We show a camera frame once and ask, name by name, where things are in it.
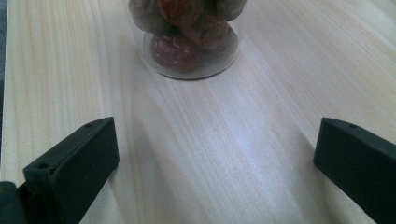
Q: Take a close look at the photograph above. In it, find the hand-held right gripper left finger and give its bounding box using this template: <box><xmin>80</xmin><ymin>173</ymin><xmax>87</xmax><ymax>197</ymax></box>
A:
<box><xmin>22</xmin><ymin>117</ymin><xmax>120</xmax><ymax>224</ymax></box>

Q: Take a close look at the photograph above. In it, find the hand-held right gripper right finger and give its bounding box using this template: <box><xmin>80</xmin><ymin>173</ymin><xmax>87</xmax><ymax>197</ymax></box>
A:
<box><xmin>313</xmin><ymin>117</ymin><xmax>396</xmax><ymax>224</ymax></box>

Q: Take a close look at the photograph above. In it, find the orange cup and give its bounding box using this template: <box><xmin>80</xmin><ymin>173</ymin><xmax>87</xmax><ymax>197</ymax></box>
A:
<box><xmin>127</xmin><ymin>0</ymin><xmax>250</xmax><ymax>80</ymax></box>

